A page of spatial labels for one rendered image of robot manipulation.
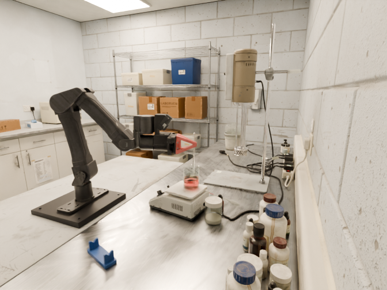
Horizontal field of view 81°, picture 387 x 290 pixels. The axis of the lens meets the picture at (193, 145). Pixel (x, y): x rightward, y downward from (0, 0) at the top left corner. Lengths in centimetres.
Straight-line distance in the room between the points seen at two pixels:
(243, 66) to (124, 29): 316
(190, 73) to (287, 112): 130
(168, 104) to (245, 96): 217
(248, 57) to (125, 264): 87
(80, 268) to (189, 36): 312
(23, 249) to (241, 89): 94
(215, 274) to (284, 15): 294
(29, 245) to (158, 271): 40
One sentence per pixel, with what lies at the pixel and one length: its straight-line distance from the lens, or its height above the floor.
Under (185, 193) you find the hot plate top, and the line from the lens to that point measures 82.
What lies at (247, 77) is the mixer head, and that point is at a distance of 105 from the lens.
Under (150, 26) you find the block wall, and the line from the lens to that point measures 379.
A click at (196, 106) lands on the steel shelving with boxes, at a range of 296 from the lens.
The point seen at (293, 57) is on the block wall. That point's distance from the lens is 312.
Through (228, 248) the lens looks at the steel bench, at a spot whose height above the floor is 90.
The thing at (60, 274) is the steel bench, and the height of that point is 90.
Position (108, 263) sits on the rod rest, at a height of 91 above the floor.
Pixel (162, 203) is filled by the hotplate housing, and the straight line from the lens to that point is 88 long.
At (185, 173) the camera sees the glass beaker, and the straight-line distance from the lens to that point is 83.
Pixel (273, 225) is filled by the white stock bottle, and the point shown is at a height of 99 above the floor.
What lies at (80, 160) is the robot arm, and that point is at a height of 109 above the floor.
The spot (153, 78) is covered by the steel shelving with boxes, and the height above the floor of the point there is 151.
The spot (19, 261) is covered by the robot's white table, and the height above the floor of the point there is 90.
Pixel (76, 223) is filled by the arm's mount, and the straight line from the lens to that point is 88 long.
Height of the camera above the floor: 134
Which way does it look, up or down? 13 degrees down
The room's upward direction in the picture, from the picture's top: straight up
